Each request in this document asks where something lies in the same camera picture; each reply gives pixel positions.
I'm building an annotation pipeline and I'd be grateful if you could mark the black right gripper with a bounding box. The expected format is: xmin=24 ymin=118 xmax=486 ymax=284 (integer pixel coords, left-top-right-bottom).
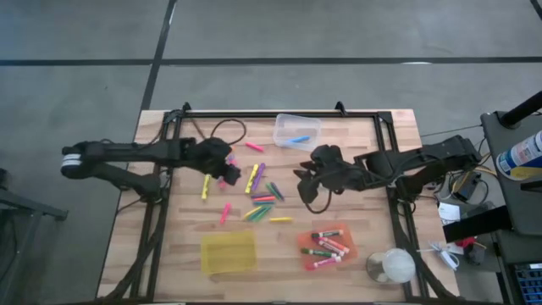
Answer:
xmin=293 ymin=144 xmax=364 ymax=205

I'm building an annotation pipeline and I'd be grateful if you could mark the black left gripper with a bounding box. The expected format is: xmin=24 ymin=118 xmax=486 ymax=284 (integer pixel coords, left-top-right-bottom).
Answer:
xmin=185 ymin=137 xmax=241 ymax=186

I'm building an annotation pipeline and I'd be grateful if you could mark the yellow highlighter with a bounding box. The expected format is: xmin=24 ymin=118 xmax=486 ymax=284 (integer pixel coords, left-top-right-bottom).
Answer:
xmin=244 ymin=164 xmax=260 ymax=195
xmin=200 ymin=173 xmax=212 ymax=201

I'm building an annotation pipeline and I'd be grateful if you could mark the black dry-erase marker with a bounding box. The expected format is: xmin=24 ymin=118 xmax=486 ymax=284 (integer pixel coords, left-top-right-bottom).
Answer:
xmin=311 ymin=229 xmax=345 ymax=239

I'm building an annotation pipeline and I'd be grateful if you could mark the green dry-erase marker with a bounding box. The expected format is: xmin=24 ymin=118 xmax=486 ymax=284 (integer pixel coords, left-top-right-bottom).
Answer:
xmin=300 ymin=247 xmax=339 ymax=258

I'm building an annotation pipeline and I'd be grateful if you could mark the pink dry-erase marker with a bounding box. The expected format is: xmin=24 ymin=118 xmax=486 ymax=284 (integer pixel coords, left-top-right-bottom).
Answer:
xmin=304 ymin=255 xmax=342 ymax=271

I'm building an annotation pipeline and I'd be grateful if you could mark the clear plastic container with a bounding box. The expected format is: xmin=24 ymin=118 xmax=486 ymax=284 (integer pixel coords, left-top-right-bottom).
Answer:
xmin=273 ymin=113 xmax=323 ymax=153

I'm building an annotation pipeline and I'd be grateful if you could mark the orange plastic container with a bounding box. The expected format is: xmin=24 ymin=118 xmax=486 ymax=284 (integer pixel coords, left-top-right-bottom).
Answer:
xmin=296 ymin=223 xmax=359 ymax=274

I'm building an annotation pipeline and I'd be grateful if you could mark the yellow plastic container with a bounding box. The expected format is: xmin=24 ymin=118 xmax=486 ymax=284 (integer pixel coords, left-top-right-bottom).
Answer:
xmin=199 ymin=230 xmax=258 ymax=276

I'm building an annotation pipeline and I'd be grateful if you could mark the glass jar with white lid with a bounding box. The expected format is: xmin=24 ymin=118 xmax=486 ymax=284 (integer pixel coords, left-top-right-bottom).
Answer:
xmin=366 ymin=247 xmax=417 ymax=285

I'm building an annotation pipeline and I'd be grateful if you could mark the white paper tag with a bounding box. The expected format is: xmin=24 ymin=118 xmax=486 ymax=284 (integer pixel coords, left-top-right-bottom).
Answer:
xmin=438 ymin=201 xmax=462 ymax=225

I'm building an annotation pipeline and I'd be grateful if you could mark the black power box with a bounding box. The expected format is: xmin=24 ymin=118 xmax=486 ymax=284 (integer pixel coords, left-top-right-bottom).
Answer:
xmin=451 ymin=171 xmax=482 ymax=202

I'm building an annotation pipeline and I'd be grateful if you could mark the black stand pole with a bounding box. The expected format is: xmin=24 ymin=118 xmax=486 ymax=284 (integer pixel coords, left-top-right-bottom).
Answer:
xmin=442 ymin=205 xmax=513 ymax=244
xmin=498 ymin=90 xmax=542 ymax=130

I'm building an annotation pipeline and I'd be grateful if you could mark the white blue wipes canister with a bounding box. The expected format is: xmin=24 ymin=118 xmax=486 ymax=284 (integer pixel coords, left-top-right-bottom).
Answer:
xmin=495 ymin=129 xmax=542 ymax=181

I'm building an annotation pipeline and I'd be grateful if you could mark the dark grey cart shelf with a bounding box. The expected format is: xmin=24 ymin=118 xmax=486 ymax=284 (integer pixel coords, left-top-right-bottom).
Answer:
xmin=480 ymin=108 xmax=542 ymax=237

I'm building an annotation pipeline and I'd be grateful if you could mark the black backlit keyboard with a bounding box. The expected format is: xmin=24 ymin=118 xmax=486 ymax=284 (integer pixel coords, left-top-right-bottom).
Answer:
xmin=512 ymin=261 xmax=542 ymax=305

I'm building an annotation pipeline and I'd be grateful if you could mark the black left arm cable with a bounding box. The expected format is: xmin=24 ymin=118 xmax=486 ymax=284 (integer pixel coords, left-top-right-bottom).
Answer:
xmin=184 ymin=110 xmax=248 ymax=148

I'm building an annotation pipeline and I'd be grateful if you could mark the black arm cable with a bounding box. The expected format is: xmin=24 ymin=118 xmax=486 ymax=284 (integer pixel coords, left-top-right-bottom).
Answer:
xmin=184 ymin=110 xmax=248 ymax=148
xmin=303 ymin=186 xmax=335 ymax=215

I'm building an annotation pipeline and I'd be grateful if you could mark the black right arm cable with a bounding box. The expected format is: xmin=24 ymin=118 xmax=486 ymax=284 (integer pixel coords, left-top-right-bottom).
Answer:
xmin=303 ymin=186 xmax=335 ymax=215

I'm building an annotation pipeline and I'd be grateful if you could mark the black metal table frame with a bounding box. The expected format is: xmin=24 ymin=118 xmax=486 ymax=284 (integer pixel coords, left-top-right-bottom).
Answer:
xmin=99 ymin=101 xmax=461 ymax=304

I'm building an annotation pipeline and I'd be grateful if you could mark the white cable adapter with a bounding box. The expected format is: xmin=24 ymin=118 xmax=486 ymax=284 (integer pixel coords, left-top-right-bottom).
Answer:
xmin=417 ymin=240 xmax=461 ymax=271

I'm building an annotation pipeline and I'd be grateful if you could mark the yellow cable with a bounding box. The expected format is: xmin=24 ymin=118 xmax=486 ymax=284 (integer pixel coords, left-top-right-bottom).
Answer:
xmin=473 ymin=164 xmax=499 ymax=179

